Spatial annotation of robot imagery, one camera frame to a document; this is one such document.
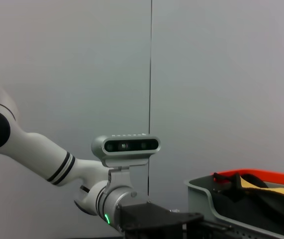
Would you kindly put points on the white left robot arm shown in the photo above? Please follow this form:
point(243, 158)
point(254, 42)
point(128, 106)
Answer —
point(32, 154)

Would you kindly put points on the grey perforated storage box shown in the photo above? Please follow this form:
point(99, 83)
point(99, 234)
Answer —
point(199, 196)

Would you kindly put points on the yellow and grey towel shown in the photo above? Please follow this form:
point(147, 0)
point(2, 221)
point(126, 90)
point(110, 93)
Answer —
point(281, 191)

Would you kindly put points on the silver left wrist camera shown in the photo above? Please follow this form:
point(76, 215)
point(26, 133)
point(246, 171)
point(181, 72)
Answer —
point(131, 147)

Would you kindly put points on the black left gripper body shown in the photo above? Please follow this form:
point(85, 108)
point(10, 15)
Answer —
point(151, 219)

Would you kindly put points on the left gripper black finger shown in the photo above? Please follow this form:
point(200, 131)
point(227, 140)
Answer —
point(216, 230)

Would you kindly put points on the black cloth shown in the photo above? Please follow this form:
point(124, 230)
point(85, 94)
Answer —
point(231, 204)

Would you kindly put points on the orange plastic crate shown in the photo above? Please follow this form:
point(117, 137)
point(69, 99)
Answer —
point(276, 175)

